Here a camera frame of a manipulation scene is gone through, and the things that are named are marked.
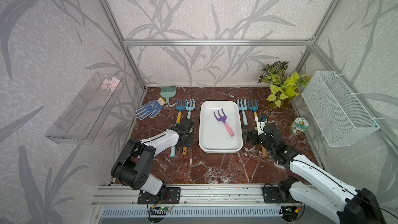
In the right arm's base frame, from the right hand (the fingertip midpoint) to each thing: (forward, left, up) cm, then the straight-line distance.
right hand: (250, 128), depth 84 cm
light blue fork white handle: (+24, +36, -12) cm, 45 cm away
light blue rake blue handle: (-9, +43, -11) cm, 46 cm away
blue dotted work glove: (+24, +64, -12) cm, 69 cm away
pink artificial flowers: (+14, +72, +21) cm, 76 cm away
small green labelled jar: (+5, -30, -5) cm, 31 cm away
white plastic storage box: (+1, +20, -13) cm, 24 cm away
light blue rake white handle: (+22, -1, -13) cm, 26 cm away
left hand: (-2, +36, -12) cm, 38 cm away
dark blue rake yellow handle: (+23, -9, -13) cm, 28 cm away
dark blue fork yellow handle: (+24, +44, -13) cm, 51 cm away
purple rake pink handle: (+14, +13, -12) cm, 23 cm away
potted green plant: (+22, -22, +8) cm, 32 cm away
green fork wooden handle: (-8, +37, -11) cm, 39 cm away
